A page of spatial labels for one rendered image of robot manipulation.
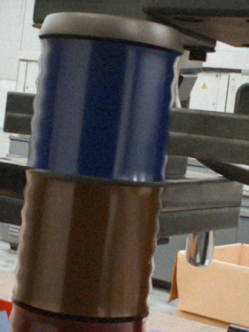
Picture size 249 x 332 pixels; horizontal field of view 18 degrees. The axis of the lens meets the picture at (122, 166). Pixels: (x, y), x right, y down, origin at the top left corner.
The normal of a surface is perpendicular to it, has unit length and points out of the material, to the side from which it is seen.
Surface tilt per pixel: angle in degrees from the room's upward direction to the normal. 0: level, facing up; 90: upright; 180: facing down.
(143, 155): 76
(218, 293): 87
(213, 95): 90
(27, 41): 90
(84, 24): 71
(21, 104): 90
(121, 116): 104
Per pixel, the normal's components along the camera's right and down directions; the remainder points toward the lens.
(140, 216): 0.68, 0.36
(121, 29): 0.19, -0.25
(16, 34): -0.56, -0.03
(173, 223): 0.85, 0.13
